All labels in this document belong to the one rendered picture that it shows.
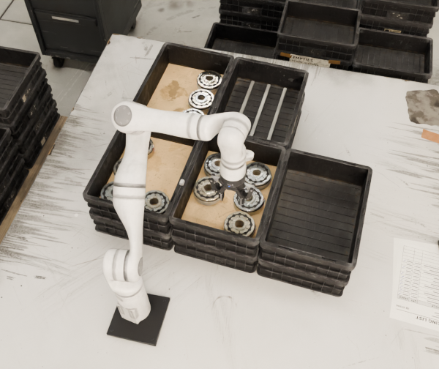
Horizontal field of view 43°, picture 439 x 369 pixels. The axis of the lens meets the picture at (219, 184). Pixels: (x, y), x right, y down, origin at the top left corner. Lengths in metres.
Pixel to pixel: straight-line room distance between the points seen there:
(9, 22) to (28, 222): 2.27
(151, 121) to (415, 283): 1.06
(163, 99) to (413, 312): 1.20
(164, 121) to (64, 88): 2.11
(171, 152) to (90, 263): 0.49
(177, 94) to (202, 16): 1.78
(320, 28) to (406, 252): 1.49
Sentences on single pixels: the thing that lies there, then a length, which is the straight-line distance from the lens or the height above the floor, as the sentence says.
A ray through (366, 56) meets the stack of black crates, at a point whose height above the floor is 0.38.
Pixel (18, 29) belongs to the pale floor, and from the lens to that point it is 4.08.
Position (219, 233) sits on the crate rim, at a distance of 1.72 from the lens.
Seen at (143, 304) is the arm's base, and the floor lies 0.80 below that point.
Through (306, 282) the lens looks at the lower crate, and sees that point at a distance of 1.88.
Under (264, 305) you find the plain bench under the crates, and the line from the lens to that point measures 1.87.
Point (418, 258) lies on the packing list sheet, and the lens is 2.06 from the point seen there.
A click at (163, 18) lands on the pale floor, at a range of 3.96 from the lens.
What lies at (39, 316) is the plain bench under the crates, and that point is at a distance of 1.94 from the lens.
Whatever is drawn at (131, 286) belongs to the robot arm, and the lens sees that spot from 1.67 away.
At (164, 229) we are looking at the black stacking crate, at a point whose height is 0.84.
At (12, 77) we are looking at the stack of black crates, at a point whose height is 0.49.
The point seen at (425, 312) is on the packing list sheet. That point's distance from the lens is 1.98.
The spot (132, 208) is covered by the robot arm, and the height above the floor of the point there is 1.13.
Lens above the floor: 2.42
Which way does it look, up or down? 54 degrees down
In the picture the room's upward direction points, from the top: straight up
